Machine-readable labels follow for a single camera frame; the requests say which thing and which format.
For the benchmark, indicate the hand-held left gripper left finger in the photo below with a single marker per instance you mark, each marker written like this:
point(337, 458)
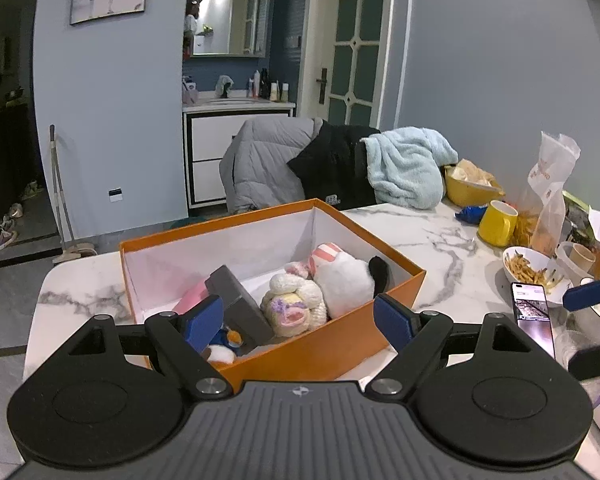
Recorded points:
point(205, 322)

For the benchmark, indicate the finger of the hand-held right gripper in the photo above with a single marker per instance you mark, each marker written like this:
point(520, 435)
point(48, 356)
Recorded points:
point(597, 360)
point(590, 293)

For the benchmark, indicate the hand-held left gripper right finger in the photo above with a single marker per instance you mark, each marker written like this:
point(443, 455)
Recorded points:
point(392, 317)

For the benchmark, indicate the pink pouch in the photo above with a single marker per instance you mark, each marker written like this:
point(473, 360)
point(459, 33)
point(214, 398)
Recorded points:
point(192, 297)

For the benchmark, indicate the brown dog plush toy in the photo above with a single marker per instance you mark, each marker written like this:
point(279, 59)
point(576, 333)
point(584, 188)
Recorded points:
point(222, 355)

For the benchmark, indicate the grey square gift box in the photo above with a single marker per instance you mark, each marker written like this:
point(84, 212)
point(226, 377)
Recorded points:
point(240, 305)

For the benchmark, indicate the pink striped white plush toy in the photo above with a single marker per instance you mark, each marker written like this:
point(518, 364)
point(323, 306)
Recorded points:
point(340, 280)

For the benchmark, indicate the orange cardboard box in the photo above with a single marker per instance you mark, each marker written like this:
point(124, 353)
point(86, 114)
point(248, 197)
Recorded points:
point(330, 340)

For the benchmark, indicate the cream knitted plush toy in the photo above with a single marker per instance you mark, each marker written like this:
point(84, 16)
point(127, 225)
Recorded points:
point(290, 305)

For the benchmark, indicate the paper cup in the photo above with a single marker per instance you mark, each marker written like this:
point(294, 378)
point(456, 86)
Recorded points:
point(580, 257)

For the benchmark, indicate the smartphone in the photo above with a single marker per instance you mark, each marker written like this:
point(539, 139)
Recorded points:
point(535, 325)

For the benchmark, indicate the bowl of fries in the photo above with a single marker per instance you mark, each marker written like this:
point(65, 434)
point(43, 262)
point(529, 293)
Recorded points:
point(525, 267)

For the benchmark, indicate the green snack packet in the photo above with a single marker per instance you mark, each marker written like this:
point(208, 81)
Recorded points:
point(580, 215)

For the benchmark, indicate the clear plastic snack bag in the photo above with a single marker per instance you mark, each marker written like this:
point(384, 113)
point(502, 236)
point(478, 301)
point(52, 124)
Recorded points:
point(545, 210)

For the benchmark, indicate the yellow cup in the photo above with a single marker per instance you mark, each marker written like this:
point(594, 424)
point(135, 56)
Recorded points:
point(497, 225)

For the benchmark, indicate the blue snack packet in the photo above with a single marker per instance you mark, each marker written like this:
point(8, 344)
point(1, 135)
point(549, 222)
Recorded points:
point(470, 215)

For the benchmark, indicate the yellow bowl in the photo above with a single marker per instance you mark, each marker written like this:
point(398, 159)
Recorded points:
point(467, 192)

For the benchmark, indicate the light blue towel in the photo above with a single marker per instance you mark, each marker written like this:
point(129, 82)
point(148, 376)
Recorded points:
point(405, 170)

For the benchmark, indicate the black jacket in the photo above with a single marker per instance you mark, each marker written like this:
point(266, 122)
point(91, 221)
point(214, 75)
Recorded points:
point(335, 165)

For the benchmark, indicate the grey puffer jacket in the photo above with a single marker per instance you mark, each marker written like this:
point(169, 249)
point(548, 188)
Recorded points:
point(265, 160)

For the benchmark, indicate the white vanity cabinet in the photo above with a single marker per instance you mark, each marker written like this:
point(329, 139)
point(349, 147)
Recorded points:
point(210, 135)

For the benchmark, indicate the broom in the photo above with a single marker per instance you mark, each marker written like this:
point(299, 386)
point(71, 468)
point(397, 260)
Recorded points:
point(60, 195)

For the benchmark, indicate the sneaker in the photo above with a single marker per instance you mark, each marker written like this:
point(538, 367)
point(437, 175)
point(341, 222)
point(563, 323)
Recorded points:
point(12, 211)
point(6, 240)

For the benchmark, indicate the toiletry bottles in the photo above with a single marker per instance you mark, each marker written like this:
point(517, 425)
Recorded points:
point(267, 87)

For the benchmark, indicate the dark wooden cabinet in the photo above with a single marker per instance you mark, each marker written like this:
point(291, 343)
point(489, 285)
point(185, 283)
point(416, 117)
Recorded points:
point(5, 170)

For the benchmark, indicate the glass panel door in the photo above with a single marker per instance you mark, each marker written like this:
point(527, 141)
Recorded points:
point(355, 35)

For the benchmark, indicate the white wall socket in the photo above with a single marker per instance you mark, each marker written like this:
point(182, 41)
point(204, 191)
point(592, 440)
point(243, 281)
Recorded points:
point(115, 195)

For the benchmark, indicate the wall mirror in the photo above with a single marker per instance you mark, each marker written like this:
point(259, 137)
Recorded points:
point(230, 15)

